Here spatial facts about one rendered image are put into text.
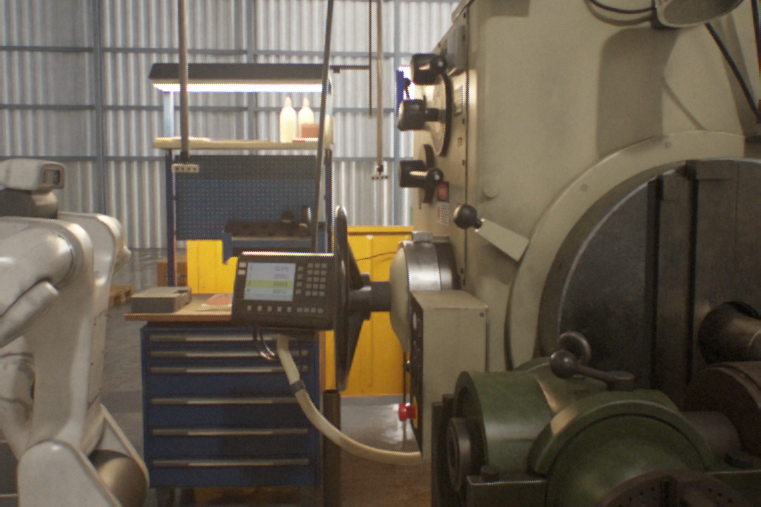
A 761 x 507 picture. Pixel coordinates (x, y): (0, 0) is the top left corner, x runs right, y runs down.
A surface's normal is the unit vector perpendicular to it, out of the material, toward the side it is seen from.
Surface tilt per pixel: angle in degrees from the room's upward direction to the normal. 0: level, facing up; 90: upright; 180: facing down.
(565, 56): 90
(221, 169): 90
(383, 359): 90
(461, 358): 90
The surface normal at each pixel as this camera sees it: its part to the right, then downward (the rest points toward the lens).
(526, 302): 0.09, 0.07
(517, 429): 0.07, -0.58
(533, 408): 0.05, -0.77
